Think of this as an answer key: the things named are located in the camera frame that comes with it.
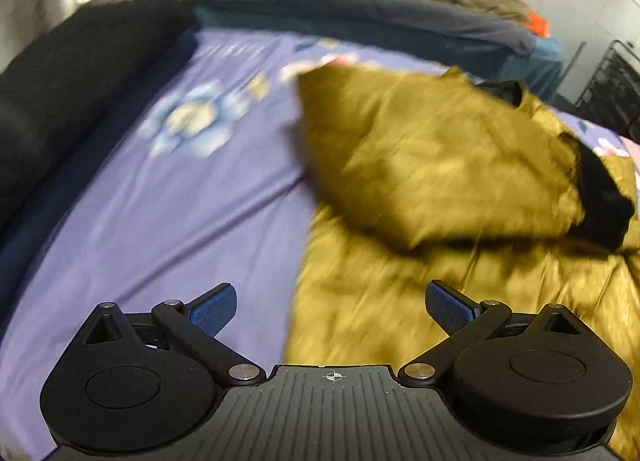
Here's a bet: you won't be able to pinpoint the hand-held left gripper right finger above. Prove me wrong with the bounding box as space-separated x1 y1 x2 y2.
398 279 601 387

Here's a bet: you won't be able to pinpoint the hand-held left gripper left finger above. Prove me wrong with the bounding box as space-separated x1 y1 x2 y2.
65 282 267 385

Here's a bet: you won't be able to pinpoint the mustard yellow jacket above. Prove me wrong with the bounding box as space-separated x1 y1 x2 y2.
282 64 640 459

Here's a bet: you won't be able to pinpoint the purple floral bed sheet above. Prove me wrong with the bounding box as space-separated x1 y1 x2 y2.
0 28 640 461

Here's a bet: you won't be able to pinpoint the navy blue blanket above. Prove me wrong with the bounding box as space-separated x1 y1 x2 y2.
0 26 201 337

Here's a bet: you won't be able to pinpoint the black cushion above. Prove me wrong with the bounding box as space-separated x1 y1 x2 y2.
0 0 196 227

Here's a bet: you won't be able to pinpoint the orange cloth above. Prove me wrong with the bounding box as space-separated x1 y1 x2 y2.
522 11 552 38

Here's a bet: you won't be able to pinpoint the black wire rack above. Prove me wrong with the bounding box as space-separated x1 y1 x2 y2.
574 38 640 138

